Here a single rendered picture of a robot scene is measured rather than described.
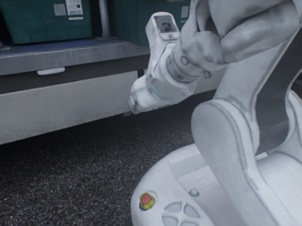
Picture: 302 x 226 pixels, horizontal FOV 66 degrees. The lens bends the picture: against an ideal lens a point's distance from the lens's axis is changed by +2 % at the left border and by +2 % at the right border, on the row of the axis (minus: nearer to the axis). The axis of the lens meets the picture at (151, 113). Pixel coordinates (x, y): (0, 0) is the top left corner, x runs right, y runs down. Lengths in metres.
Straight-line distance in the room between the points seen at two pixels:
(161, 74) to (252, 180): 0.29
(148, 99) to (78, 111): 0.73
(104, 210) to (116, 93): 0.53
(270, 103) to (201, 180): 0.36
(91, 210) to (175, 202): 0.56
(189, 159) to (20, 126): 0.69
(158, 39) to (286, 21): 0.19
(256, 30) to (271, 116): 0.35
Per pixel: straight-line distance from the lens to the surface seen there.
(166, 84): 0.35
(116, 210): 1.11
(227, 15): 0.23
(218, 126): 0.50
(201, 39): 0.27
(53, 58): 1.00
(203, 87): 1.41
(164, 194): 0.65
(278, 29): 0.23
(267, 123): 0.55
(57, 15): 1.15
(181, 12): 1.07
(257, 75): 0.48
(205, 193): 0.76
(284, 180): 0.59
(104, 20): 1.17
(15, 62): 1.00
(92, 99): 1.09
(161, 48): 0.37
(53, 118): 1.09
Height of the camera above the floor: 0.85
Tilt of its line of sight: 28 degrees down
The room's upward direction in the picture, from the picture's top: 1 degrees counter-clockwise
